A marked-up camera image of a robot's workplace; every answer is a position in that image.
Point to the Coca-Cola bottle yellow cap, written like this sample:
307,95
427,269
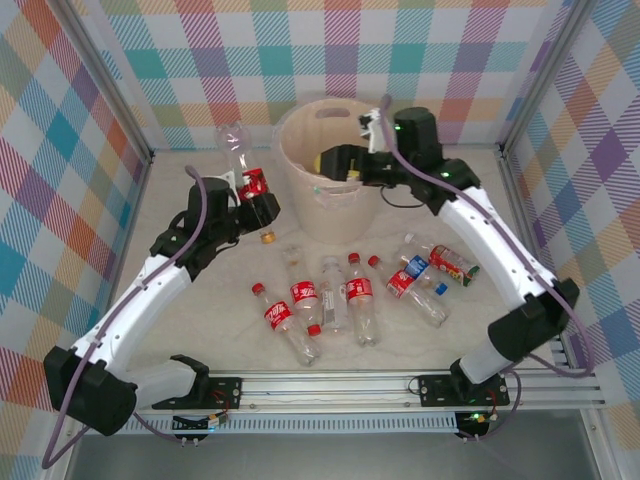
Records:
252,182

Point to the red Qoo bottle white cap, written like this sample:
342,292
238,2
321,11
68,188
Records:
447,260

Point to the clear bottle blue label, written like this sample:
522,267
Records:
415,266

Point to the Coca-Cola bottle red cap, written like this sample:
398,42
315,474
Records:
400,282
304,294
359,291
277,316

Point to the clear bottle white label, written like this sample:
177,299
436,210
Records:
330,300

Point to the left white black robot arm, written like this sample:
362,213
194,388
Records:
140,300

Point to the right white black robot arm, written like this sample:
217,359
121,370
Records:
500,255

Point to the clear plastic bin liner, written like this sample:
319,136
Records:
330,197

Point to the beige plastic bin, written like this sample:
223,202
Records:
335,220

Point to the small black controller board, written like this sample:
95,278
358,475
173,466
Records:
190,424
475,425

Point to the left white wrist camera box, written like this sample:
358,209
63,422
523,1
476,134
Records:
230,181

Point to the aluminium frame post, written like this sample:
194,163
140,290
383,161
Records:
547,75
109,80

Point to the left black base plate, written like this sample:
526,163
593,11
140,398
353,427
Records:
227,392

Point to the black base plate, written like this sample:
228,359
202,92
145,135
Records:
227,392
435,390

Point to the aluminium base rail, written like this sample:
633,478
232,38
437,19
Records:
325,387

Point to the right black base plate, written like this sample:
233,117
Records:
435,390

